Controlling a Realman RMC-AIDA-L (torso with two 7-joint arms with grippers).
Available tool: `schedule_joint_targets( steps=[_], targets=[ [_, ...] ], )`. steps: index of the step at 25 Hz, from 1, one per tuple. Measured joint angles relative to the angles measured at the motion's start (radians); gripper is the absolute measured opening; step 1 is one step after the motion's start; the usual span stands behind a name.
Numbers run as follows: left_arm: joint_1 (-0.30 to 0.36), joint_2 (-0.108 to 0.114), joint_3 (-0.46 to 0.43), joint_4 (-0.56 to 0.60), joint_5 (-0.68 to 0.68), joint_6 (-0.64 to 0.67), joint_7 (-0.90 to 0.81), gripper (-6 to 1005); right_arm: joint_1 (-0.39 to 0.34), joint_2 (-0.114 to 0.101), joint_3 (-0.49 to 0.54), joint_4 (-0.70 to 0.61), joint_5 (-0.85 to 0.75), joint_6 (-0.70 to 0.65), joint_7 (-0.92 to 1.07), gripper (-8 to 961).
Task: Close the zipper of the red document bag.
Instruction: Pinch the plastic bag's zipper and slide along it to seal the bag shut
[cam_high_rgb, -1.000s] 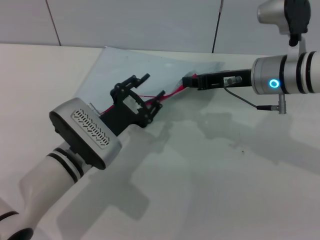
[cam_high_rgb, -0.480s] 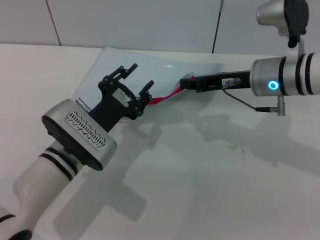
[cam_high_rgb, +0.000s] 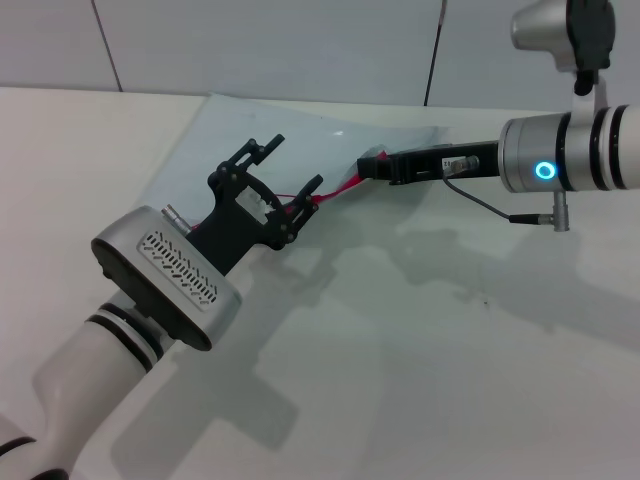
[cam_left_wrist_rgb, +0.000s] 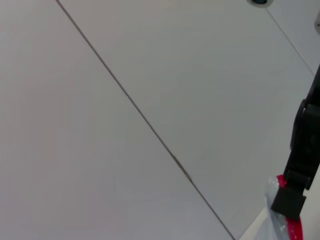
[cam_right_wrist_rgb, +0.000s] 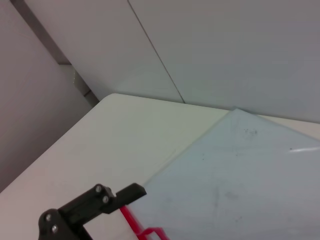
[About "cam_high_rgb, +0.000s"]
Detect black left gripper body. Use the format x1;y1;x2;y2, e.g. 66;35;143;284
189;166;290;276

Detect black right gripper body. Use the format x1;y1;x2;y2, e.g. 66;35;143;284
389;141;504;187

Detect grey right arm cable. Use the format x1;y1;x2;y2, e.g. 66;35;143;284
442;154;572;234

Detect clear red-zipper document bag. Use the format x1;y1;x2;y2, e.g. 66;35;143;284
142;90;451;261

